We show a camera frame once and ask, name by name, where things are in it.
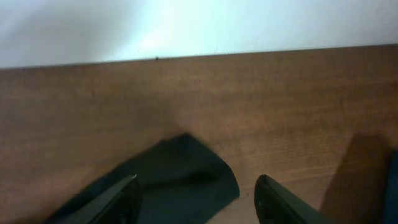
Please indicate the black pants with red waistband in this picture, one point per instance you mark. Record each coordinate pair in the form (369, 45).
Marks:
(181, 180)

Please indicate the blue denim jeans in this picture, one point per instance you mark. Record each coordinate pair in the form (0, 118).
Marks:
(390, 202)

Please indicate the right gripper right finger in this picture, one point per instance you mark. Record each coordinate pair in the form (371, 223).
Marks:
(277, 205)

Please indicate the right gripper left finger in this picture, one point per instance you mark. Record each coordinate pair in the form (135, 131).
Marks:
(121, 203)

